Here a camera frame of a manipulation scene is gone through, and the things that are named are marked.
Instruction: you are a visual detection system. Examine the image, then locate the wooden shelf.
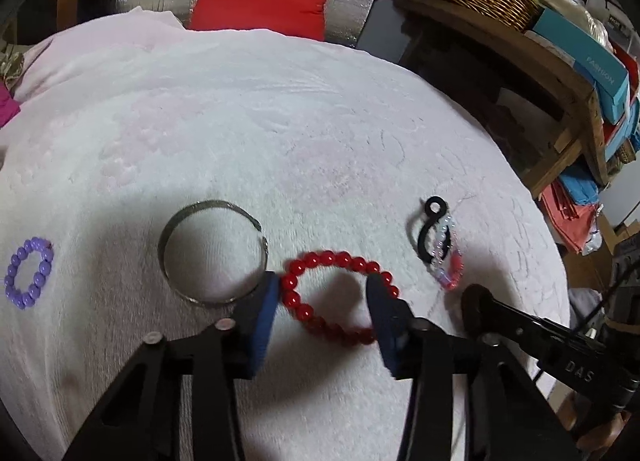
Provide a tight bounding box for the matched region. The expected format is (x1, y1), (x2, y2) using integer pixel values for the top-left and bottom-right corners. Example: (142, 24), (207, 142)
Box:
(390, 0), (613, 196)

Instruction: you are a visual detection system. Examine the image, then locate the person's right hand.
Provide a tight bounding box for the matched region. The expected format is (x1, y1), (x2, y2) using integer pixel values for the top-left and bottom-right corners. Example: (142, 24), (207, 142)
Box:
(572, 418), (640, 459)

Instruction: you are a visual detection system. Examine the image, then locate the magenta cushion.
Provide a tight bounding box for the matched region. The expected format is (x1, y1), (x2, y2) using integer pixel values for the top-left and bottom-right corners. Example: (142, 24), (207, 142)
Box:
(0, 83), (21, 129)

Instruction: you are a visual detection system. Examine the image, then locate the coral folded cloth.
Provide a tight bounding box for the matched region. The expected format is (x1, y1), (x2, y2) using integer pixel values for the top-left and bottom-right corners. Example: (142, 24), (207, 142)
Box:
(540, 181), (603, 256)

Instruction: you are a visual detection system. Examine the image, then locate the white fleece blanket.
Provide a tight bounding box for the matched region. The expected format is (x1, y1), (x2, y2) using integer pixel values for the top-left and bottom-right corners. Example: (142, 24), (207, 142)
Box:
(0, 8), (571, 461)

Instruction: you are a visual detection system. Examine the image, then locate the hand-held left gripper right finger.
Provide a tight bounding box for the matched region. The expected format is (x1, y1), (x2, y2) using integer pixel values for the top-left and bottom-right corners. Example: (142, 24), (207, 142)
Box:
(364, 272), (581, 461)

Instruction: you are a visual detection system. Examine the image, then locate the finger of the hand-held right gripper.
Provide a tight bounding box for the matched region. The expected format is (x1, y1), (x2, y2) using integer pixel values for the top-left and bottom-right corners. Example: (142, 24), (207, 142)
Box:
(460, 283), (626, 412)

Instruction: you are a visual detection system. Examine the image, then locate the red cardboard box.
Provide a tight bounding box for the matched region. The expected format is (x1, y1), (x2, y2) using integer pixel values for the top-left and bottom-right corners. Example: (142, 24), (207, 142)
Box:
(602, 43), (640, 162)

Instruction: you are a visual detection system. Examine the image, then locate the blue folded cloth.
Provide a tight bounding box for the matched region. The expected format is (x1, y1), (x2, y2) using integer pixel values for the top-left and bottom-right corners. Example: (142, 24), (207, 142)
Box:
(557, 161), (601, 206)

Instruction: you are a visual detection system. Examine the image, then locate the purple bead bracelet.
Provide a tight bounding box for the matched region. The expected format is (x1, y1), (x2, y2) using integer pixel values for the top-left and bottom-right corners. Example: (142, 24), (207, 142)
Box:
(4, 237), (54, 311)

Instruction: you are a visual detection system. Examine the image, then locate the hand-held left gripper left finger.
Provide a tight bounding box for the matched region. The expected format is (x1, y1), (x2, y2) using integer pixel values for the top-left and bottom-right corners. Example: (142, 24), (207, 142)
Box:
(62, 271), (280, 461)

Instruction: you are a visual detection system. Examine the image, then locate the teal cardboard box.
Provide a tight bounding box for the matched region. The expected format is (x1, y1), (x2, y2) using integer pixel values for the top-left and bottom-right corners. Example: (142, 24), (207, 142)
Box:
(531, 7), (630, 122)

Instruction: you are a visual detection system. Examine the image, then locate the pink clear bead bracelet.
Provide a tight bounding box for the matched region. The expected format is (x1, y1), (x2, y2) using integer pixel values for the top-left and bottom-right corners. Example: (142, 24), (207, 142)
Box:
(432, 213), (465, 292)

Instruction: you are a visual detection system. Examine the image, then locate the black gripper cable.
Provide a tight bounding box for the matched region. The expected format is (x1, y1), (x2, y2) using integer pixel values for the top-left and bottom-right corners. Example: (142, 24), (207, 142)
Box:
(570, 261), (631, 337)

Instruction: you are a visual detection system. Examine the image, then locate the black glossy panel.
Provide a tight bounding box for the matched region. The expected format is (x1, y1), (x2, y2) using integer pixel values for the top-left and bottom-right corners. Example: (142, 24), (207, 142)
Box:
(356, 0), (416, 66)

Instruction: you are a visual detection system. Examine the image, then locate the gold patterned bundle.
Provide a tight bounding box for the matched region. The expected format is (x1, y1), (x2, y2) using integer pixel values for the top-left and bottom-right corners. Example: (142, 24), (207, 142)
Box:
(0, 51), (26, 88)

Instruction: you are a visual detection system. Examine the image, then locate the red bead bracelet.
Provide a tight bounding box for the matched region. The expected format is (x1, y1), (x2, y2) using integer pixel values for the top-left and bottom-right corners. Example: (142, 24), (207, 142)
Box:
(280, 251), (401, 346)

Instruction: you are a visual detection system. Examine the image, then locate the silver metal bangle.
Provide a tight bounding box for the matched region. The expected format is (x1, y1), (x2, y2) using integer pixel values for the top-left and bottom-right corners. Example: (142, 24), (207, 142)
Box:
(158, 200), (269, 308)

